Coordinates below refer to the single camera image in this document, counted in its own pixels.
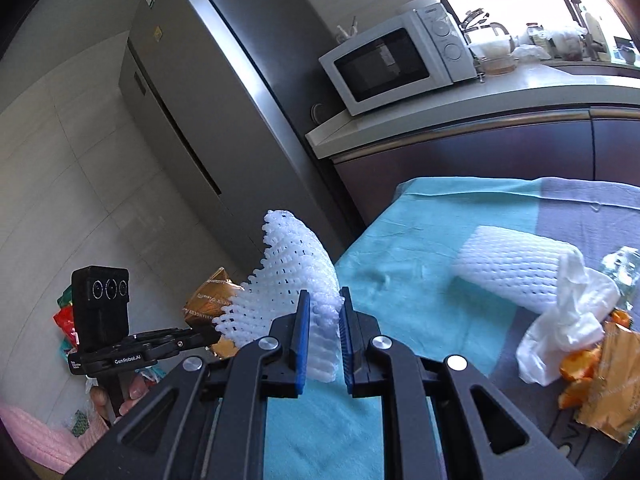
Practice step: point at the person's left hand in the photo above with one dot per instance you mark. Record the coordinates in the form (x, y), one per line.
(132, 391)

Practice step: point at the clear plastic bottle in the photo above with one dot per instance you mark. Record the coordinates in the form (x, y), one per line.
(625, 270)

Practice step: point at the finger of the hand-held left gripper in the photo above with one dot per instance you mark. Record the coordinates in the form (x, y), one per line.
(205, 338)

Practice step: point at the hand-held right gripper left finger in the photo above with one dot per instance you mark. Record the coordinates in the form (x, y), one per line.
(301, 345)

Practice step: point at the white foam fruit net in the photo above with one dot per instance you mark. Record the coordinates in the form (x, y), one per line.
(295, 260)
(505, 265)

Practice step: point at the crumpled white tissue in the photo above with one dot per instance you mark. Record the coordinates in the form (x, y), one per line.
(575, 310)

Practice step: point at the teal table cloth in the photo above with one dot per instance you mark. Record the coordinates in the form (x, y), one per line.
(410, 240)

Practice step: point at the green snack packet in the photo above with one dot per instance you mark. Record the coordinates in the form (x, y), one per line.
(64, 299)

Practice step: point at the round wall socket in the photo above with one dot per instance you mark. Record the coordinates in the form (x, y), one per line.
(317, 111)

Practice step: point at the brown kitchen cabinet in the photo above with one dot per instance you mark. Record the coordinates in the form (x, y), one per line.
(450, 150)

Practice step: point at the glass teapot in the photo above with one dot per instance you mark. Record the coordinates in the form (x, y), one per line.
(492, 47)

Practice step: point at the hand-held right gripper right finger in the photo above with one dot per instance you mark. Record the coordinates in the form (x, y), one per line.
(345, 340)

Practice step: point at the grey table mat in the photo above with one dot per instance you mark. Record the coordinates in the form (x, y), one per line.
(590, 210)

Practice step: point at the red snack packet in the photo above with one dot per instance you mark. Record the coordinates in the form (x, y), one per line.
(64, 325)

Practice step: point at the silver refrigerator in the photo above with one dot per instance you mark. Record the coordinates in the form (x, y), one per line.
(225, 110)

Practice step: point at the white plastic bags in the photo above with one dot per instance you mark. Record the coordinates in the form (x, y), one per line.
(545, 40)

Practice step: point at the golden foil wrapper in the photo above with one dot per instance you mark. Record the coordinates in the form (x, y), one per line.
(210, 295)
(615, 380)

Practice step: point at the white microwave oven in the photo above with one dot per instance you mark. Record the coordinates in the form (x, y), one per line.
(435, 60)

